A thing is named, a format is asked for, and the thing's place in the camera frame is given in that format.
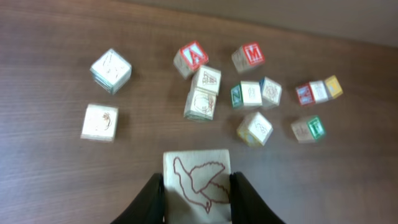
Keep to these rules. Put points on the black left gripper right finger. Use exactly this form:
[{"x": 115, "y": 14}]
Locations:
[{"x": 247, "y": 206}]

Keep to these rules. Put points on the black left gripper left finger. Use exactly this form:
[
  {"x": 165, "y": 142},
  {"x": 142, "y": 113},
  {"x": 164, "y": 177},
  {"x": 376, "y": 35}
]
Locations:
[{"x": 148, "y": 207}]

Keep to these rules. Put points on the wooden block green bird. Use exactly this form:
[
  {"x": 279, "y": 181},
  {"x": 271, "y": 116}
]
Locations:
[{"x": 197, "y": 186}]

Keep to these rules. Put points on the wooden block yellow side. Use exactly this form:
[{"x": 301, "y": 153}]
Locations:
[{"x": 255, "y": 129}]

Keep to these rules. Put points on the green letter F block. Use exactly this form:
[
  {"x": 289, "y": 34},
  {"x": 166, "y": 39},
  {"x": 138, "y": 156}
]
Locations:
[{"x": 308, "y": 129}]

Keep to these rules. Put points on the wooden block green N side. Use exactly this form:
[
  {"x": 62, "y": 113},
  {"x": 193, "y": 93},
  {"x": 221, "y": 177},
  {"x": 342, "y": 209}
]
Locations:
[{"x": 246, "y": 94}]

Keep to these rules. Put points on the wooden block red blue side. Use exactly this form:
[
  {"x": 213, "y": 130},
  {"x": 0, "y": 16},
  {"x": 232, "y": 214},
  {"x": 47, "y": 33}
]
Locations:
[{"x": 312, "y": 93}]

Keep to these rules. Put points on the plain wooden picture block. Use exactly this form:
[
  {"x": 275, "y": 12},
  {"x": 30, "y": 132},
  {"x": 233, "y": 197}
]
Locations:
[{"x": 207, "y": 79}]

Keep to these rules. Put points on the wooden block teal edge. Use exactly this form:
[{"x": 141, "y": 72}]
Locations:
[{"x": 111, "y": 71}]

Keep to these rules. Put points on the red letter M block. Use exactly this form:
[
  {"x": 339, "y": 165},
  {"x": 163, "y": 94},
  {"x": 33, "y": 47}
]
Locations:
[{"x": 248, "y": 57}]

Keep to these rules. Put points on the red letter A block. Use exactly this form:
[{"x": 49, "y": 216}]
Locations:
[{"x": 190, "y": 58}]

